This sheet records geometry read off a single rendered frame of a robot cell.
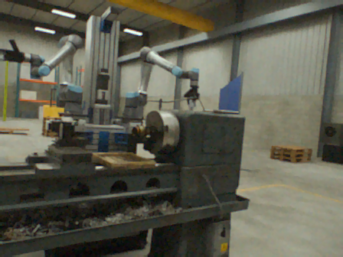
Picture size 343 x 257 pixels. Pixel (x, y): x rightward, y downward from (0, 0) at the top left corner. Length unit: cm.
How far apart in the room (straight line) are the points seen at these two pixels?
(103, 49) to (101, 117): 62
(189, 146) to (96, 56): 123
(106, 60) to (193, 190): 139
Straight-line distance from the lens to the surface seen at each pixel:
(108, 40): 264
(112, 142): 240
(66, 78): 248
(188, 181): 194
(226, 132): 209
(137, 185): 178
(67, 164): 151
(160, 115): 186
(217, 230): 217
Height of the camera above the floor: 122
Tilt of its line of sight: 3 degrees down
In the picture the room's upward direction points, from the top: 5 degrees clockwise
